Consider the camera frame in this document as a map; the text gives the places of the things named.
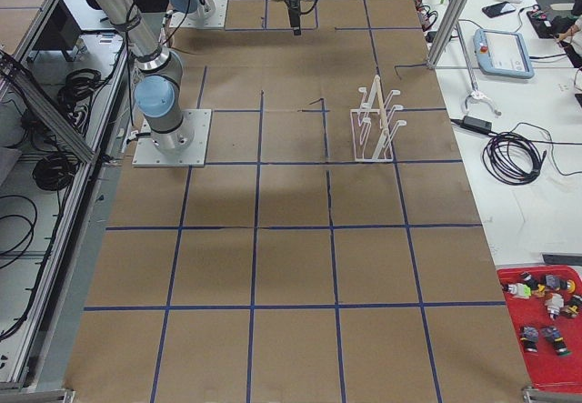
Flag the red parts tray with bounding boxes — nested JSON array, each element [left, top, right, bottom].
[[497, 266, 581, 393]]

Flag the black power adapter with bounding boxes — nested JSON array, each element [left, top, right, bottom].
[[461, 116, 492, 135]]

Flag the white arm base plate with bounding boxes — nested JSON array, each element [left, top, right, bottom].
[[132, 109, 212, 167], [169, 0, 228, 29]]

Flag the blue teach pendant tablet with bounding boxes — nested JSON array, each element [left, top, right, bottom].
[[473, 28, 535, 79]]

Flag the green handled reacher grabber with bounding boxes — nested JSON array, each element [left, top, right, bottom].
[[436, 0, 503, 117]]

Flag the aluminium frame post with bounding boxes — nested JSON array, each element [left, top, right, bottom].
[[426, 0, 467, 69]]

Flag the white wire cup rack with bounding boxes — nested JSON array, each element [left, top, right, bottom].
[[349, 75, 406, 163]]

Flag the coiled black cable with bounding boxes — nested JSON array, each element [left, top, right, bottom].
[[482, 130, 547, 186]]

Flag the black smartphone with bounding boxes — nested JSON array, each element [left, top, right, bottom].
[[482, 2, 517, 18]]

